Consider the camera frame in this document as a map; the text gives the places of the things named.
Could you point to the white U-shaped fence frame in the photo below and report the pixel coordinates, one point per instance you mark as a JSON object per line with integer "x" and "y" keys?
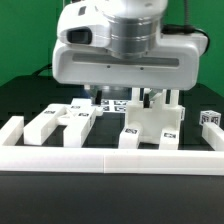
{"x": 82, "y": 160}

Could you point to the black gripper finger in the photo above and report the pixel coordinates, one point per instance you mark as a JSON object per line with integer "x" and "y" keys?
{"x": 96, "y": 94}
{"x": 149, "y": 95}

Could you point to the white chair back piece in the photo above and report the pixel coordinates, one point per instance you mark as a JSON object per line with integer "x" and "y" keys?
{"x": 78, "y": 118}

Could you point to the white marker sheet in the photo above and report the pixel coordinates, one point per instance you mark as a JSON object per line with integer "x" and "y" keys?
{"x": 107, "y": 105}

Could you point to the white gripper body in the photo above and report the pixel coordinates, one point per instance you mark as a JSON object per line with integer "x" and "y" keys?
{"x": 125, "y": 44}

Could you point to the white chair seat piece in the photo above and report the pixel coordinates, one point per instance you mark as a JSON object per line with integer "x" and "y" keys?
{"x": 153, "y": 120}

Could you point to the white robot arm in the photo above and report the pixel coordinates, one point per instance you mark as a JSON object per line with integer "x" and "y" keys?
{"x": 122, "y": 43}

